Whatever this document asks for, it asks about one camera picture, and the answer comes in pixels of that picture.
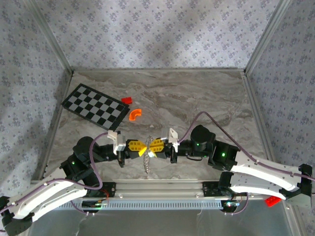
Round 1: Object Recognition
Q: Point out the orange curved plastic piece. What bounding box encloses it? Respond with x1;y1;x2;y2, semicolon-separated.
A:
128;108;143;121

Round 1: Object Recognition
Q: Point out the black and grey checkerboard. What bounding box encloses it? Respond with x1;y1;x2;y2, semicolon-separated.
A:
61;83;130;132

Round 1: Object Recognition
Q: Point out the grey metal panel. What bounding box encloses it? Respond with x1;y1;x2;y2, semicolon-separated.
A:
27;208;293;236

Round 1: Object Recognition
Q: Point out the large red toy brick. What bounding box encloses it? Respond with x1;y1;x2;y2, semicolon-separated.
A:
264;193;282;208

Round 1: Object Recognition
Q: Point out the aluminium left side rail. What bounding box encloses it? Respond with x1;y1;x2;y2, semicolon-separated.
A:
31;71;74;180

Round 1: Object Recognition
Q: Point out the aluminium mounting rail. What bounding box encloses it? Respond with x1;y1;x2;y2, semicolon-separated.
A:
26;178;294;200

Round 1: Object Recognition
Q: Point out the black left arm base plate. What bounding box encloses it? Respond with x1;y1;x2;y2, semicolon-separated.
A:
73;181;117;199

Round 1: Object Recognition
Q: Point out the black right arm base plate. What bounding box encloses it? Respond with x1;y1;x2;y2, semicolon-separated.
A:
201;180;223;197

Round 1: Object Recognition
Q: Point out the grey slotted cable duct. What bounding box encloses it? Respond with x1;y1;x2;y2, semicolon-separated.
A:
34;199;222;210

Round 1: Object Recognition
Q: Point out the aluminium right side rail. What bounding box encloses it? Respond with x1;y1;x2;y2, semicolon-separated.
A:
241;71;281;179

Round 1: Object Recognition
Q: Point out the aluminium back rail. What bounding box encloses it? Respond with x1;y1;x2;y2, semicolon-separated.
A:
71;67;247;73

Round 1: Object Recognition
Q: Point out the aluminium left corner post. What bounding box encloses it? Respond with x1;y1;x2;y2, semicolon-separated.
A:
24;0;74;74

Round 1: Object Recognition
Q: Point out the aluminium corner post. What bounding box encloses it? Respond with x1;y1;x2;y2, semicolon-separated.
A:
24;0;74;74
244;0;295;73

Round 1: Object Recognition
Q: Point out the aluminium right corner post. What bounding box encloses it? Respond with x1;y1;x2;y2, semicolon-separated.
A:
244;0;295;73

